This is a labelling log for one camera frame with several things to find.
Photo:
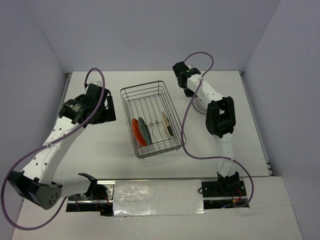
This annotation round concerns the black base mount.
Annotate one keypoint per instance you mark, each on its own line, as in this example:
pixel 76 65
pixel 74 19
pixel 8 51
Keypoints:
pixel 102 200
pixel 214 197

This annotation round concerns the green rimmed white plate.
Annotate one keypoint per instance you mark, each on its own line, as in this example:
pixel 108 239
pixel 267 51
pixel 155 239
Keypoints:
pixel 144 131

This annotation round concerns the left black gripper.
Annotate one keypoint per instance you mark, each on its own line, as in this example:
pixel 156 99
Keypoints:
pixel 108 114

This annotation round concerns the silver foil covered panel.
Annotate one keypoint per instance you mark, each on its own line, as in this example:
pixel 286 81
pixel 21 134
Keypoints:
pixel 157 198

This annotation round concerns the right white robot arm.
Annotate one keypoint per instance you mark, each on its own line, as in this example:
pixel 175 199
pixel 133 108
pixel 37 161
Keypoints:
pixel 220 121

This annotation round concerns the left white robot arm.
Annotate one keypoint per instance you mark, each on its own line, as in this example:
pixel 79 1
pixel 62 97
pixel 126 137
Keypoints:
pixel 36 181

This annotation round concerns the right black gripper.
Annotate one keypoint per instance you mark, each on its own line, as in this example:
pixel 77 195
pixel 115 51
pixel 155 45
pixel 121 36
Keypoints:
pixel 189 93

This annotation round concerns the orange plate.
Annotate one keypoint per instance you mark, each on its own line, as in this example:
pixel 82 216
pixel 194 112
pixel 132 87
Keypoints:
pixel 137 133

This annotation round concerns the cream plate with dark edge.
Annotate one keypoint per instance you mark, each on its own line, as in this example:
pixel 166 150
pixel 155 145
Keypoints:
pixel 166 125

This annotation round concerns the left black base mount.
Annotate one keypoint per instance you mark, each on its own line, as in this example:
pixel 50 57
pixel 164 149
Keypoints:
pixel 102 200

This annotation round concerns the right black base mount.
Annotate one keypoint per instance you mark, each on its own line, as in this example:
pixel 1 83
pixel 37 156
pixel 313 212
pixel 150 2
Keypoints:
pixel 214 197

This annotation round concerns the metal wire dish rack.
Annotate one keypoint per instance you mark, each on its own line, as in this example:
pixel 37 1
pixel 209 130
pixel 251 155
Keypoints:
pixel 148 100

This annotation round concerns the white plate with pink pattern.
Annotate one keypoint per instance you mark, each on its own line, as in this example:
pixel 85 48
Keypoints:
pixel 198 106

